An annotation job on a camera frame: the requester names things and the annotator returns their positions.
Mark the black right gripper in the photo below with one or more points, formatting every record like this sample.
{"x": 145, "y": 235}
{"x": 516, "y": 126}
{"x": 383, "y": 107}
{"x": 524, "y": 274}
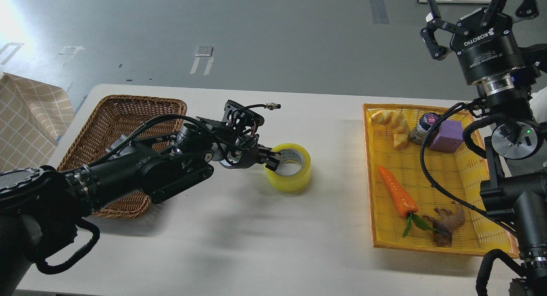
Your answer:
{"x": 484, "y": 43}

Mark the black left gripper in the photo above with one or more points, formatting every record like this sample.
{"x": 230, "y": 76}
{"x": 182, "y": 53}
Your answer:
{"x": 252, "y": 153}

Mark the yellow tape roll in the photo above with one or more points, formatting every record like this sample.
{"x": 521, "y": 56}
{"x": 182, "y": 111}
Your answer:
{"x": 294, "y": 171}

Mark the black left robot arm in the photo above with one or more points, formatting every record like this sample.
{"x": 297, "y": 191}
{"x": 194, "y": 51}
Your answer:
{"x": 43, "y": 211}

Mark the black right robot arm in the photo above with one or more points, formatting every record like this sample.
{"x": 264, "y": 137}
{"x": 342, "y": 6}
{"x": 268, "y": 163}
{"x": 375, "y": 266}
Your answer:
{"x": 506, "y": 128}

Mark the person in white clothing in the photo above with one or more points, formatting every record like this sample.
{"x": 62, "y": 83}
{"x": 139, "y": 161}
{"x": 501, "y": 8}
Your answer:
{"x": 538, "y": 105}

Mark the purple foam block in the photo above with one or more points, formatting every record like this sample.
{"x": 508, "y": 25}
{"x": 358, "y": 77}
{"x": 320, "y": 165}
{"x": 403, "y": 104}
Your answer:
{"x": 448, "y": 138}

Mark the small dark jar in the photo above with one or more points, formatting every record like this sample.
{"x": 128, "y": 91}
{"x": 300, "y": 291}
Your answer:
{"x": 422, "y": 127}

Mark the toy croissant bread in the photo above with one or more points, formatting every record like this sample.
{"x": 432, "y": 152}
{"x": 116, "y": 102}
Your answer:
{"x": 396, "y": 123}

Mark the orange toy carrot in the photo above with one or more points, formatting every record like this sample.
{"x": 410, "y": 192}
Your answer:
{"x": 406, "y": 206}

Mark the yellow plastic basket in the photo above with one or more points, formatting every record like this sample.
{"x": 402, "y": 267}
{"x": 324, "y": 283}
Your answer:
{"x": 459, "y": 172}

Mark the brown wicker basket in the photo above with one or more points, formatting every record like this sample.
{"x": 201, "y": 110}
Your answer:
{"x": 117, "y": 115}

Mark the brown ginger root toy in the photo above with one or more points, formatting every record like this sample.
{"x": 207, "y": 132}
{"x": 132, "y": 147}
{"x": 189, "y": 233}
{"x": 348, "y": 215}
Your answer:
{"x": 445, "y": 226}

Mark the beige checkered cloth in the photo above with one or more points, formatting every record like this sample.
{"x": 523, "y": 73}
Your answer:
{"x": 33, "y": 115}

